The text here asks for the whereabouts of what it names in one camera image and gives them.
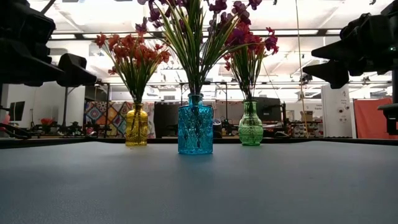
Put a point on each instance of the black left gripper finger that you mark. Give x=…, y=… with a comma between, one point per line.
x=77, y=71
x=31, y=71

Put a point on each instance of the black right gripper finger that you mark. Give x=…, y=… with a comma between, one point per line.
x=332, y=73
x=334, y=51

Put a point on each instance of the yellow glass vase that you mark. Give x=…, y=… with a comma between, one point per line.
x=136, y=130

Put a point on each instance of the green glass vase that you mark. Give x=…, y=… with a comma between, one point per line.
x=250, y=130

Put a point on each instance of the blue glass vase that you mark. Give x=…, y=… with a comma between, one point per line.
x=195, y=130

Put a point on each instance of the white cabinet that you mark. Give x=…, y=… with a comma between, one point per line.
x=337, y=105

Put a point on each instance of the cardboard box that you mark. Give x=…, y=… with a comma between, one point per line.
x=307, y=116

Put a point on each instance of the small red object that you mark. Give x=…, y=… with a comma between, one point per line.
x=47, y=121

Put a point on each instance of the colourful patterned quilt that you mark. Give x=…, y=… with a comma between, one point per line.
x=105, y=119

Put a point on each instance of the orange partition panel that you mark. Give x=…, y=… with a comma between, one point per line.
x=370, y=119

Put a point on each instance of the black slanted bar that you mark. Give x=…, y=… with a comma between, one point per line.
x=15, y=131

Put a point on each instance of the large black monitor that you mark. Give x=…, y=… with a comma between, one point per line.
x=270, y=109

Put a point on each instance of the blue-grey table mat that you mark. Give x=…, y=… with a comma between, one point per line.
x=124, y=193

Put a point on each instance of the black frame post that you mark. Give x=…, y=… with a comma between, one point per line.
x=394, y=93

